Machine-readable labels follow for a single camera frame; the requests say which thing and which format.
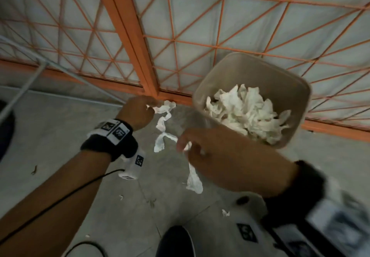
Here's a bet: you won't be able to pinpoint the person's left hand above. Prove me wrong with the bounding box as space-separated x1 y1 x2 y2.
115 95 162 132

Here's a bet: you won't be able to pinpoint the person's right hand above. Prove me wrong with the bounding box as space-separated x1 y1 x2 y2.
176 126 300 201

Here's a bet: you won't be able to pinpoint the paper strips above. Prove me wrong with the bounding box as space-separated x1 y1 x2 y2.
203 84 292 145

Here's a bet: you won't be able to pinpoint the beige plastic waste bin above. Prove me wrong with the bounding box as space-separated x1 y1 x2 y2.
192 52 312 150

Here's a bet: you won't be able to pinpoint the person's left forearm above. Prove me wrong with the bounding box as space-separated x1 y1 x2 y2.
0 149 112 257

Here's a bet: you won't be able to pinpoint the black wristband with marker tags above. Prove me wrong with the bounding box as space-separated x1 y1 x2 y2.
80 118 139 162
260 160 370 257

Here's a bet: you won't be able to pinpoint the orange metal mesh fence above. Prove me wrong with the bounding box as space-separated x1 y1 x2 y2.
0 0 370 143

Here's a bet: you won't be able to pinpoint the black left shoe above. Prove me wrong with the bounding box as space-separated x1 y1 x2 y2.
155 225 196 257

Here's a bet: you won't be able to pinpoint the white fabric backdrop sheet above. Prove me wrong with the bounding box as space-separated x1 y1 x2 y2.
0 0 370 127

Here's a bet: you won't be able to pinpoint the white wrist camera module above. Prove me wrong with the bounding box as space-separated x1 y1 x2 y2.
231 193 318 257
117 148 146 181

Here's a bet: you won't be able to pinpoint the thin black cable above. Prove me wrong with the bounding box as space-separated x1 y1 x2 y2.
0 169 126 257

